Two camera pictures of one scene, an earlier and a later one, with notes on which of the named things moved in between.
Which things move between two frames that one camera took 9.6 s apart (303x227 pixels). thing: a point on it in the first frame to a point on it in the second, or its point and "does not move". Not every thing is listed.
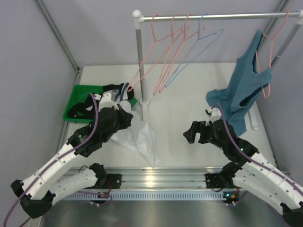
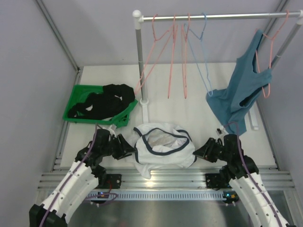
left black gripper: x=123 y=117 to x=119 y=146
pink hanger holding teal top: x=271 y=39 does not move
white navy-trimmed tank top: x=138 y=137 to x=162 y=145
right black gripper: x=196 y=126 to x=206 y=151
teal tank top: x=234 y=96 does not move
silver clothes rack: x=138 y=17 does not move
